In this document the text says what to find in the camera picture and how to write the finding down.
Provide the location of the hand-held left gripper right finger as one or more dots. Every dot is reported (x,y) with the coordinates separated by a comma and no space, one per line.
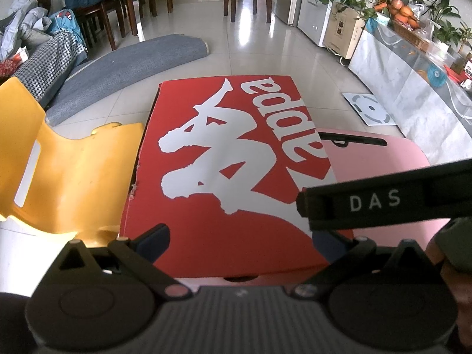
(328,247)

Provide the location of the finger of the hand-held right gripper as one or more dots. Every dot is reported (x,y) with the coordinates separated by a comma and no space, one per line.
(304,206)

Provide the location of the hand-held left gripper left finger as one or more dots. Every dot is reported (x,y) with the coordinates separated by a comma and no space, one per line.
(156,238)

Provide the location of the red shoe box lid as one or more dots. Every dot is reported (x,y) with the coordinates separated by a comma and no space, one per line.
(228,177)

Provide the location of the person's right hand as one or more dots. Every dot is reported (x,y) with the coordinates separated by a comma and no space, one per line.
(461,295)

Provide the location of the white bathroom scale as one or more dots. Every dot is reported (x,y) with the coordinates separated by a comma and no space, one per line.
(370,108)

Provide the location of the yellow plastic chair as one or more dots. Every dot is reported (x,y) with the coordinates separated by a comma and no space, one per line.
(73,177)

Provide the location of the blue round lid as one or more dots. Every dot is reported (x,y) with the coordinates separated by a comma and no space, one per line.
(435,73)

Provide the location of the grey rolled rug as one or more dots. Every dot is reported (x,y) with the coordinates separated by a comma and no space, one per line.
(129,70)

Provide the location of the wicker fruit basket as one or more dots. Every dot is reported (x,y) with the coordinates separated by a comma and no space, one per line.
(409,22)

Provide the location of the beige cardboard carton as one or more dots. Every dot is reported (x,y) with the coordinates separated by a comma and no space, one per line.
(343,33)

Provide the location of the pile of light clothes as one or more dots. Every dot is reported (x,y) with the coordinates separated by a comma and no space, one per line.
(18,14)

